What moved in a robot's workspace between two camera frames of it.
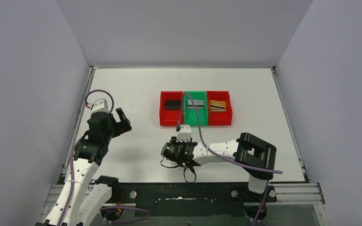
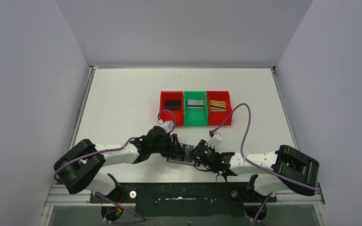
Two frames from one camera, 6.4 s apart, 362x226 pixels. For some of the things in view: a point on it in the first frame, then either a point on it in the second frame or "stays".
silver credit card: [198, 103] stays
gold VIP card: [215, 102] stays
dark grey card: [173, 103] stays
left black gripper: [114, 125] -> [174, 144]
